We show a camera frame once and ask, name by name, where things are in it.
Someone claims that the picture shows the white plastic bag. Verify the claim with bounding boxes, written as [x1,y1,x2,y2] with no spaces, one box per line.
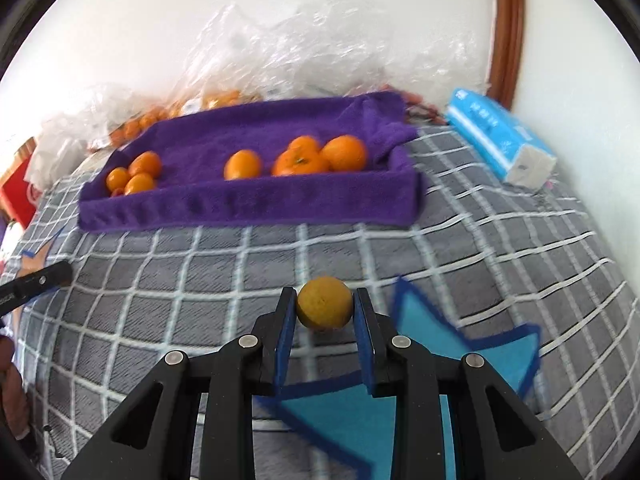
[25,120,96,191]

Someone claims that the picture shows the grey checked star blanket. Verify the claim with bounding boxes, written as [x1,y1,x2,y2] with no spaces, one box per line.
[0,125,640,480]

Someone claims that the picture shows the blue tissue pack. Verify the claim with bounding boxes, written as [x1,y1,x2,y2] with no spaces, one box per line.
[445,87,558,188]

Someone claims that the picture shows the person's left hand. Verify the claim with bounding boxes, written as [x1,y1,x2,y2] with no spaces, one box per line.
[0,334,32,442]

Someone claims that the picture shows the purple towel-lined tray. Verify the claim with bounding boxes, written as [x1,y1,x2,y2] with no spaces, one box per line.
[79,91,428,233]

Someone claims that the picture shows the small clear crumpled bag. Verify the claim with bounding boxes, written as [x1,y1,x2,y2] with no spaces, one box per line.
[65,85,151,136]

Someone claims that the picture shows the orange with stem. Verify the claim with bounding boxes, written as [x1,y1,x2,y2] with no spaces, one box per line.
[271,150,331,177]

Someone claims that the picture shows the clear bag of red fruits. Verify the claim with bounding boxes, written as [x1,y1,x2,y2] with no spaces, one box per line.
[380,20,481,111]

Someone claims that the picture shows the pile of bagged oranges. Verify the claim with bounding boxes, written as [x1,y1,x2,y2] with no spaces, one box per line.
[107,89,261,143]

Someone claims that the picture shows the yellow-green citrus fruit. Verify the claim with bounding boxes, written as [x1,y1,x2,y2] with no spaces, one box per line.
[296,276,354,332]

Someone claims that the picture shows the clear crumpled plastic bag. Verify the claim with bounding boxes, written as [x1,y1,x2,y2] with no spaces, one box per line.
[260,0,401,101]

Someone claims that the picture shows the small orange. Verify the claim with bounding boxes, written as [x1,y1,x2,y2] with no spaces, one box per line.
[106,167,132,193]
[320,135,369,172]
[124,173,157,196]
[288,135,322,157]

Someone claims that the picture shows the brown wooden door frame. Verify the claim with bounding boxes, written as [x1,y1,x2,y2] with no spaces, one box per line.
[487,0,526,111]

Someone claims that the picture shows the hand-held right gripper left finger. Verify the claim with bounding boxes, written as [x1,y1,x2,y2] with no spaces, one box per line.
[60,286,298,480]

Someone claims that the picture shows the large orange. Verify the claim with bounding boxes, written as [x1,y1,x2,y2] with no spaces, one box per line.
[128,151,163,178]

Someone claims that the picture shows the red paper bag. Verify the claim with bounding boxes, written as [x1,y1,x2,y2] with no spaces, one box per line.
[0,167,43,228]

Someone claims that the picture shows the wooden furniture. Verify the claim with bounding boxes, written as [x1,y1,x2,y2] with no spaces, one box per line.
[0,137,38,181]

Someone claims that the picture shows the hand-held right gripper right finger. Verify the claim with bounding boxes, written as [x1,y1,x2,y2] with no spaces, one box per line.
[353,287,586,480]

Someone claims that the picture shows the pile of bagged red fruits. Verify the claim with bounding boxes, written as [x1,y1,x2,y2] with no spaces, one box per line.
[385,87,448,126]

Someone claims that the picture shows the oblong orange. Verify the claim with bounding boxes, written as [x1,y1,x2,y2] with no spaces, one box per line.
[223,149,263,181]

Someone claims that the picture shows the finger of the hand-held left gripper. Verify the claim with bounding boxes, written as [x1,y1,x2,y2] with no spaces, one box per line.
[0,260,73,318]

